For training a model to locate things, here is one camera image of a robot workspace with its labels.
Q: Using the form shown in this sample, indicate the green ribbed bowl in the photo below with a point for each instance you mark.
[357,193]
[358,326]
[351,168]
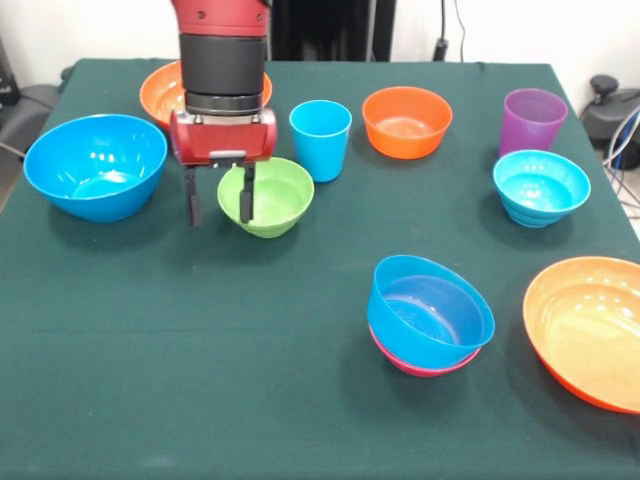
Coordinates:
[280,200]

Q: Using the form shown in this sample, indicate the blue cup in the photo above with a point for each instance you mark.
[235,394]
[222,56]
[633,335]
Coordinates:
[320,150]

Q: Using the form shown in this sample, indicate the medium blue bowl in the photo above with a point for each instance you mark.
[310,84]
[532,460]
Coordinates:
[425,320]

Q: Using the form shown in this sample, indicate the small orange bowl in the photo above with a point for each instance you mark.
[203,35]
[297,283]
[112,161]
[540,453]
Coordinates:
[407,125]

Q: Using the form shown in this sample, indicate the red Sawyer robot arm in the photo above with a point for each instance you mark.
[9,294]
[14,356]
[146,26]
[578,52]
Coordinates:
[222,60]

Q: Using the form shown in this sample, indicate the purple cup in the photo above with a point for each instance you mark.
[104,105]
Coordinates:
[530,125]

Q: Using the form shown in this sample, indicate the large blue bowl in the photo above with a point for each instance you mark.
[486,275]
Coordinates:
[95,165]

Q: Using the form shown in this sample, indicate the dark grey pedestal foot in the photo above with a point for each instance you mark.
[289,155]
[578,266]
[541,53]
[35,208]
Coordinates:
[615,115]

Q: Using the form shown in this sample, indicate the pink bowl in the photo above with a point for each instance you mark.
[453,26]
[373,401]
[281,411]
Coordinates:
[420,369]

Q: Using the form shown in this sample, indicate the dark green tablecloth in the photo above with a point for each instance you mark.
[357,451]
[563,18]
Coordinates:
[200,350]

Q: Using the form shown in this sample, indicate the large orange bowl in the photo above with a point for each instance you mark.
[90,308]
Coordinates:
[160,95]
[585,330]

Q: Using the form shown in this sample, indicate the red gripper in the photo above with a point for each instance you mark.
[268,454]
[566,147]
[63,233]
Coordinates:
[225,140]

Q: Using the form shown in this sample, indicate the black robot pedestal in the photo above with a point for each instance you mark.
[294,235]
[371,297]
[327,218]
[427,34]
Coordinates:
[330,30]

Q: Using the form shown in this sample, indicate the light blue ribbed bowl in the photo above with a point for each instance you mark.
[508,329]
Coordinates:
[541,195]

